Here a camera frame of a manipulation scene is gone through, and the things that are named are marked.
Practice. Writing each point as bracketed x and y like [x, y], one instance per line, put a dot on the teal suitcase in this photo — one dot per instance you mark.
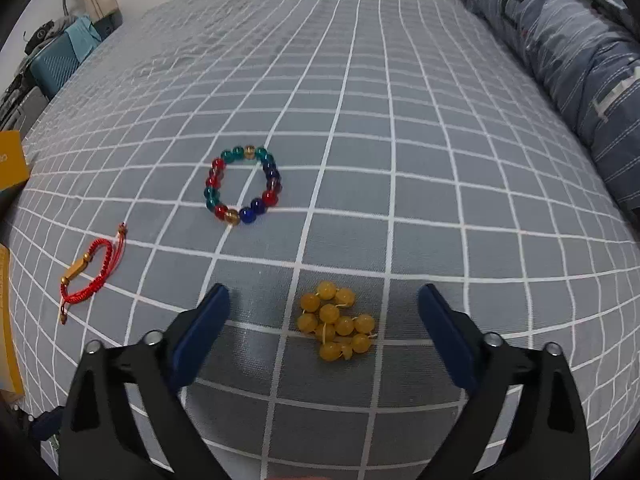
[55, 65]

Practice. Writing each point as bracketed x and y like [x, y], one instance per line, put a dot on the grey suitcase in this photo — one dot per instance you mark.
[17, 105]

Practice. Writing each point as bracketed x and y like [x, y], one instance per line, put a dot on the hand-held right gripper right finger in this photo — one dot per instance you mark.
[447, 335]

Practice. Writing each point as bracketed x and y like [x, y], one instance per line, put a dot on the yellow and white cardboard box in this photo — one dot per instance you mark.
[12, 160]

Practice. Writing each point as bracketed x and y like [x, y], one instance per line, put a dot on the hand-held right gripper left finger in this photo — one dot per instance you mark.
[200, 332]

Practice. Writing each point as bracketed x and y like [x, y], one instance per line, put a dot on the grey checked bed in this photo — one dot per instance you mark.
[400, 160]

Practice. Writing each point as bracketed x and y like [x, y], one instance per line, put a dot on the teal cloth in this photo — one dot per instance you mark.
[82, 35]

